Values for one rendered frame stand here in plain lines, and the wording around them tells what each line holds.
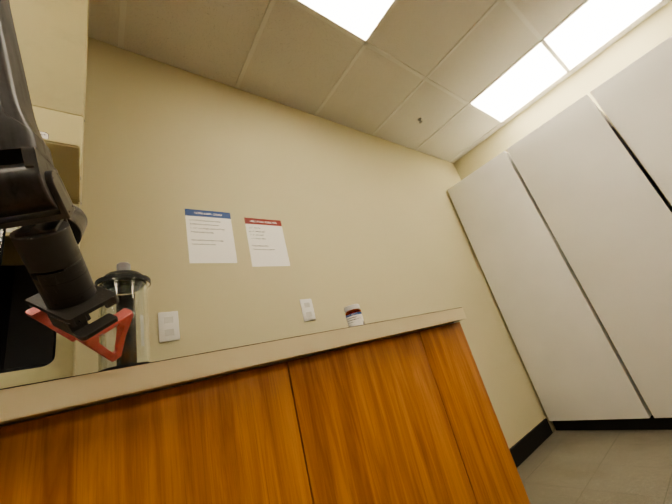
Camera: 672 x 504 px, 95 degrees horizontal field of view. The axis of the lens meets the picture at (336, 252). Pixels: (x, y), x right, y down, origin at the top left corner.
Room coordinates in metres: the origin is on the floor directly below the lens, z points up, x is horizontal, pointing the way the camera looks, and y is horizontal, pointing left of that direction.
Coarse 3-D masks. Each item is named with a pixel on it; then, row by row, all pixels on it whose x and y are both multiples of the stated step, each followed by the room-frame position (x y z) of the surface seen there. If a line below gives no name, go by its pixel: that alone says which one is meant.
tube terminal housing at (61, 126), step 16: (48, 112) 0.60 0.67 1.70; (48, 128) 0.61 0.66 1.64; (64, 128) 0.63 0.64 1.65; (80, 128) 0.65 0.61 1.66; (80, 144) 0.65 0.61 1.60; (80, 160) 0.65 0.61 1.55; (80, 192) 0.67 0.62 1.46; (80, 208) 0.69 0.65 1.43; (64, 352) 0.64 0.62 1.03; (32, 368) 0.61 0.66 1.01; (48, 368) 0.63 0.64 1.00; (64, 368) 0.64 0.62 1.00; (0, 384) 0.58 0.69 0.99; (16, 384) 0.60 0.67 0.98
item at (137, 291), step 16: (112, 288) 0.61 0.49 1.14; (128, 288) 0.63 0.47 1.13; (144, 288) 0.66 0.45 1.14; (128, 304) 0.63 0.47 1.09; (144, 304) 0.66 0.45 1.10; (144, 320) 0.66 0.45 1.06; (112, 336) 0.61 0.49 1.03; (128, 336) 0.63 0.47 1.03; (144, 336) 0.66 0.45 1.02; (128, 352) 0.63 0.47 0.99; (144, 352) 0.66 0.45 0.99
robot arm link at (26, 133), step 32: (0, 0) 0.23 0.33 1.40; (0, 32) 0.23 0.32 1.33; (0, 64) 0.23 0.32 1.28; (0, 96) 0.24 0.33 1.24; (0, 128) 0.25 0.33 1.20; (32, 128) 0.27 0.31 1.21; (0, 160) 0.27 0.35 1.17; (32, 160) 0.26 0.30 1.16; (0, 192) 0.26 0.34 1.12; (32, 192) 0.27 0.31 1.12
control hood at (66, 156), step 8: (48, 144) 0.53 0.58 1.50; (56, 144) 0.54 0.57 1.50; (64, 144) 0.55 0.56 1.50; (72, 144) 0.56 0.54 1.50; (56, 152) 0.55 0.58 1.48; (64, 152) 0.56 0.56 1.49; (72, 152) 0.57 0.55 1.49; (56, 160) 0.56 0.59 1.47; (64, 160) 0.57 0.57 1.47; (72, 160) 0.58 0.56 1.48; (56, 168) 0.57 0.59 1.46; (64, 168) 0.58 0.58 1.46; (72, 168) 0.59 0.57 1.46; (80, 168) 0.63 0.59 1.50; (64, 176) 0.59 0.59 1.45; (72, 176) 0.60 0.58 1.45; (80, 176) 0.63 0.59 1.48; (64, 184) 0.60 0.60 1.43; (72, 184) 0.61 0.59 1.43; (72, 192) 0.62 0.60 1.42; (72, 200) 0.63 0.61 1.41
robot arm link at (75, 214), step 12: (48, 180) 0.28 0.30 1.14; (60, 180) 0.30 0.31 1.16; (60, 192) 0.30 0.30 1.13; (60, 204) 0.30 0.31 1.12; (72, 204) 0.33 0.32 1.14; (12, 216) 0.30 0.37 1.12; (24, 216) 0.30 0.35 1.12; (36, 216) 0.30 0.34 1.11; (48, 216) 0.30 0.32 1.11; (60, 216) 0.31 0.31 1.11; (72, 216) 0.36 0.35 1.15; (84, 216) 0.39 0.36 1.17; (0, 228) 0.29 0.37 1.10; (72, 228) 0.37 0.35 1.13; (84, 228) 0.39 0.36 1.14
